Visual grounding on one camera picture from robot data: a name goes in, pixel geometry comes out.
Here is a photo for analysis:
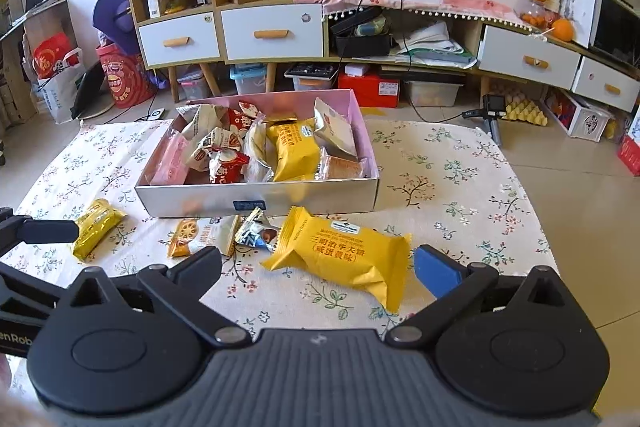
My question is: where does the white orange biscuit packet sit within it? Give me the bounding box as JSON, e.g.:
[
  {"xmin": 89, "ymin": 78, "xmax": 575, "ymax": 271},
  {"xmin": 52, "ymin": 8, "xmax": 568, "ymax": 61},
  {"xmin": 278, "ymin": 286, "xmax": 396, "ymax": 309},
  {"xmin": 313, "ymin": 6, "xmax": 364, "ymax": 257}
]
[{"xmin": 168, "ymin": 216, "xmax": 241, "ymax": 258}]

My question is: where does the large yellow pastry packet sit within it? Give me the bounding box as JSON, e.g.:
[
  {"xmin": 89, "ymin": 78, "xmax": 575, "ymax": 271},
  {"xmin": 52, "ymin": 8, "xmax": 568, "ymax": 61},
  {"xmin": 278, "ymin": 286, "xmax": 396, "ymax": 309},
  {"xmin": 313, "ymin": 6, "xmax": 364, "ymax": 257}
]
[{"xmin": 262, "ymin": 206, "xmax": 411, "ymax": 313}]

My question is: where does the gold yellow snack packet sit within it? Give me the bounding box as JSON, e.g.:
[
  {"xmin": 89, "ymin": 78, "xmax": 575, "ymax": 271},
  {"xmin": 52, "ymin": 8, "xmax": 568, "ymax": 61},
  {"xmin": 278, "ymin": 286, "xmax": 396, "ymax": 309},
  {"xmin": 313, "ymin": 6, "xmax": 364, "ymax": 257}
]
[{"xmin": 73, "ymin": 198, "xmax": 126, "ymax": 261}]

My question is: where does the silver truffle chocolate packet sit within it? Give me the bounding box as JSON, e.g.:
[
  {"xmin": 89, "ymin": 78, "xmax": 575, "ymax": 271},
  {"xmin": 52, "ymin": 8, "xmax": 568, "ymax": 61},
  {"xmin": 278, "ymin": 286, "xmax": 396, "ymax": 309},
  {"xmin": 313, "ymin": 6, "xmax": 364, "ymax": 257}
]
[{"xmin": 234, "ymin": 207, "xmax": 280, "ymax": 253}]

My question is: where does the floral tablecloth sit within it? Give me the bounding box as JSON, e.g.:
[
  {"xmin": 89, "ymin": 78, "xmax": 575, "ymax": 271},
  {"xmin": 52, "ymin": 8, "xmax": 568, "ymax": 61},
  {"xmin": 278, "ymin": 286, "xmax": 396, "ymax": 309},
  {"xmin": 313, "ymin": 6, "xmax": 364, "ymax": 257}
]
[{"xmin": 18, "ymin": 120, "xmax": 554, "ymax": 334}]

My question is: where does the red white candy packet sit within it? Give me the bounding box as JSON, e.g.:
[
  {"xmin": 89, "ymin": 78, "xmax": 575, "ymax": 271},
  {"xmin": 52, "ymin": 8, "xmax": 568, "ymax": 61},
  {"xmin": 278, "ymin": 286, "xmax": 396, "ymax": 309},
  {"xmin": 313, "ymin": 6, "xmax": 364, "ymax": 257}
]
[{"xmin": 209, "ymin": 148, "xmax": 250, "ymax": 184}]

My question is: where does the pink and white snack box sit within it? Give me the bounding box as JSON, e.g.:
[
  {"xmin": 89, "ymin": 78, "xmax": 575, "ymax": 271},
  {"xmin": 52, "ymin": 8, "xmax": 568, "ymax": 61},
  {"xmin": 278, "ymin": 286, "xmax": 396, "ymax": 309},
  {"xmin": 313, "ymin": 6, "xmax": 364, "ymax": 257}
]
[{"xmin": 136, "ymin": 89, "xmax": 380, "ymax": 219}]

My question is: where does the white shopping bag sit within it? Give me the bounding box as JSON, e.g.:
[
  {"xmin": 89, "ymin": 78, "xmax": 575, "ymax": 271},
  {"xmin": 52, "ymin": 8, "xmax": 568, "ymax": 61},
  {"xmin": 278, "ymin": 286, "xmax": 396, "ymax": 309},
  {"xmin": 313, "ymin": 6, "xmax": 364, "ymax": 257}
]
[{"xmin": 32, "ymin": 32, "xmax": 86, "ymax": 124}]

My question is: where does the clear wrapped brown cake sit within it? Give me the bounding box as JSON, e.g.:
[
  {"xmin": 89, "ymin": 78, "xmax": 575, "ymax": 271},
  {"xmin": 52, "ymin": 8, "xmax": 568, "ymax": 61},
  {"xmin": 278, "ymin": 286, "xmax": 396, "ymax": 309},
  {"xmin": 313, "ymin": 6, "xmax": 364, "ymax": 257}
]
[{"xmin": 316, "ymin": 147, "xmax": 366, "ymax": 181}]

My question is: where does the yellow pastry packet in box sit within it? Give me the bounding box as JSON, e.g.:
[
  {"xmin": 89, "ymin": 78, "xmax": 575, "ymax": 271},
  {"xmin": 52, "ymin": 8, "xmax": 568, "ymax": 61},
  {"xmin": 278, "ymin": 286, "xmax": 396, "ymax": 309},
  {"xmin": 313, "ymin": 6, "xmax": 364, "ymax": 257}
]
[{"xmin": 267, "ymin": 118, "xmax": 320, "ymax": 182}]

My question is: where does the red round gift bag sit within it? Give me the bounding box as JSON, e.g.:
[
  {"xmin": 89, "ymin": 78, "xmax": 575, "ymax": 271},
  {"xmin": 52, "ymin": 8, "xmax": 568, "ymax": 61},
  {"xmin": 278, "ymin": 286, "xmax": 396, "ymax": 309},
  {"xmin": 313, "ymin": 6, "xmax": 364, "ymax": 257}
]
[{"xmin": 96, "ymin": 43, "xmax": 155, "ymax": 109}]

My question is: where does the yellow egg tray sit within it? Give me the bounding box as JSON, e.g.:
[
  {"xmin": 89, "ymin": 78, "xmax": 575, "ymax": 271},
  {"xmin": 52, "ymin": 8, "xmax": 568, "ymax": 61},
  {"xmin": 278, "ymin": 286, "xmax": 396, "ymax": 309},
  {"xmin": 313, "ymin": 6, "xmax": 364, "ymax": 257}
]
[{"xmin": 502, "ymin": 98, "xmax": 549, "ymax": 127}]

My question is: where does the clear storage bin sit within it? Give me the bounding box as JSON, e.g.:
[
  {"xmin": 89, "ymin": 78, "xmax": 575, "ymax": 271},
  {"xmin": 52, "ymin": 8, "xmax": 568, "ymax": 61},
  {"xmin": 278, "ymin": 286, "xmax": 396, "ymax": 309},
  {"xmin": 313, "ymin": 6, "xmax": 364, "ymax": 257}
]
[{"xmin": 404, "ymin": 80, "xmax": 462, "ymax": 107}]

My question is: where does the white fold snack packet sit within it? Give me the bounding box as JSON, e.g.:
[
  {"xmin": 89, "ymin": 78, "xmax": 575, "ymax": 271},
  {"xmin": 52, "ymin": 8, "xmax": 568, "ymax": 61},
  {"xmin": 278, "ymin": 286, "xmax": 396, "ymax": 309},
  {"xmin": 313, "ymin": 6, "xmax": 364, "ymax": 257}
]
[{"xmin": 314, "ymin": 98, "xmax": 357, "ymax": 158}]

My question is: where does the red box under cabinet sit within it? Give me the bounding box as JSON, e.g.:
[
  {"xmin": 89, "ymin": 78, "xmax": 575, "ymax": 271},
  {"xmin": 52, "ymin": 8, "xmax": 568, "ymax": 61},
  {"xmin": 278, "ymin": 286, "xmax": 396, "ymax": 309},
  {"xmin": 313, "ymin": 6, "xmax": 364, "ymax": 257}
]
[{"xmin": 338, "ymin": 72, "xmax": 400, "ymax": 108}]

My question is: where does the white decorated small box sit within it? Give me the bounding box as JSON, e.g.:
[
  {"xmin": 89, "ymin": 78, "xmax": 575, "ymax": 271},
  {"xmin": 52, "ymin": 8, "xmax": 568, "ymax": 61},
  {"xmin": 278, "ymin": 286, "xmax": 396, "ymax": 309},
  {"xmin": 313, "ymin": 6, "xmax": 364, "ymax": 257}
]
[{"xmin": 544, "ymin": 87, "xmax": 613, "ymax": 143}]

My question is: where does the blue lid storage bin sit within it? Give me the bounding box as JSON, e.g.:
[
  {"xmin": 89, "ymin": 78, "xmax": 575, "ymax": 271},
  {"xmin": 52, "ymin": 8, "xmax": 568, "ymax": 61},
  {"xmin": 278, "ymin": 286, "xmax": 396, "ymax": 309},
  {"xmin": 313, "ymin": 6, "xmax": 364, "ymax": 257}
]
[{"xmin": 230, "ymin": 63, "xmax": 267, "ymax": 94}]

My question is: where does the purple plush toy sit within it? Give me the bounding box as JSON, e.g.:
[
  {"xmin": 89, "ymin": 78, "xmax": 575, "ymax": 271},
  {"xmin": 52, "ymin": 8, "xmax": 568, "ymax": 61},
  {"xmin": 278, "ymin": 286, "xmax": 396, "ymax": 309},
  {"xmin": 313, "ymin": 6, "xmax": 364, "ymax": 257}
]
[{"xmin": 93, "ymin": 0, "xmax": 140, "ymax": 55}]

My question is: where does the white angled drawer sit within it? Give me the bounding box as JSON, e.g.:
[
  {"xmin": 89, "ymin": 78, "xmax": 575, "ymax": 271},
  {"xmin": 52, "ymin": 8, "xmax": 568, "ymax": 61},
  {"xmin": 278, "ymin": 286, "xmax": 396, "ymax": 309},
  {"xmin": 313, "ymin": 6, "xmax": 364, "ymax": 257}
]
[{"xmin": 478, "ymin": 26, "xmax": 580, "ymax": 90}]

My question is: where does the white left drawer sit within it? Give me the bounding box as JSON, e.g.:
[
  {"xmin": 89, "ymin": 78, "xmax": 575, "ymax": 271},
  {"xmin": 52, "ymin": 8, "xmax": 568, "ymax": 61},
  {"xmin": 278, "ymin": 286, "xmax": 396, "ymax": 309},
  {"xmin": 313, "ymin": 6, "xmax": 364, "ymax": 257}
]
[{"xmin": 139, "ymin": 13, "xmax": 220, "ymax": 67}]

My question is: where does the white far right drawer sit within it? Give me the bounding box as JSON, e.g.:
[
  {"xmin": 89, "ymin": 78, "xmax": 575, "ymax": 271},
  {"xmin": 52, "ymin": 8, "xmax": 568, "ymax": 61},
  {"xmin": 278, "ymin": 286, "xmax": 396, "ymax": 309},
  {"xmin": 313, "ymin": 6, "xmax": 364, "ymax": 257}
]
[{"xmin": 570, "ymin": 57, "xmax": 639, "ymax": 112}]

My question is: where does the black bag on shelf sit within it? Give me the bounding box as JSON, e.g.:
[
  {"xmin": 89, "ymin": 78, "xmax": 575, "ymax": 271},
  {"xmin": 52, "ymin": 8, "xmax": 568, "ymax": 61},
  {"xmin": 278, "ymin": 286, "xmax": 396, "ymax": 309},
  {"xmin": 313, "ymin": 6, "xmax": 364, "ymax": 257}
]
[{"xmin": 329, "ymin": 6, "xmax": 394, "ymax": 58}]

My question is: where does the white middle drawer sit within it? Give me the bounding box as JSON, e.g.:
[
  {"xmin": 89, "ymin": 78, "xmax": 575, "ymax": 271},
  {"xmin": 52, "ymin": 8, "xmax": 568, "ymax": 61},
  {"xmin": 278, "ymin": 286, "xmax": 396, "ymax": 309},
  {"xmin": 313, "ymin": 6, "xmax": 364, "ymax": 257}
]
[{"xmin": 220, "ymin": 4, "xmax": 324, "ymax": 61}]

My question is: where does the orange fruit lower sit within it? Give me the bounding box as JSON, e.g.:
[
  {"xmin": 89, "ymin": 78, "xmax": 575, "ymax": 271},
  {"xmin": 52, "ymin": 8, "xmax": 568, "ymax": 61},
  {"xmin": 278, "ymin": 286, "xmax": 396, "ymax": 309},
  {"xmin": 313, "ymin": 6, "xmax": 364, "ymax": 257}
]
[{"xmin": 550, "ymin": 18, "xmax": 574, "ymax": 42}]

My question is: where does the microwave oven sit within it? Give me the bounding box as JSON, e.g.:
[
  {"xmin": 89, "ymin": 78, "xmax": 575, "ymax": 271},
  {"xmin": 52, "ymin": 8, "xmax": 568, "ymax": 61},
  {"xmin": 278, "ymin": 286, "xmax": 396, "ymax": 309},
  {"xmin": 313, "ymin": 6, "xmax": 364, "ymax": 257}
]
[{"xmin": 589, "ymin": 0, "xmax": 640, "ymax": 68}]

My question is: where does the small camera on tripod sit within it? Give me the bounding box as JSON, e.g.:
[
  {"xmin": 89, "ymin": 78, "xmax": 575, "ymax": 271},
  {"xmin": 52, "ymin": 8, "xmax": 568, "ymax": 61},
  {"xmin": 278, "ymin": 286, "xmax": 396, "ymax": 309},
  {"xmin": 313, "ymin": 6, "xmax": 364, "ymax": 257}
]
[{"xmin": 462, "ymin": 94, "xmax": 506, "ymax": 147}]

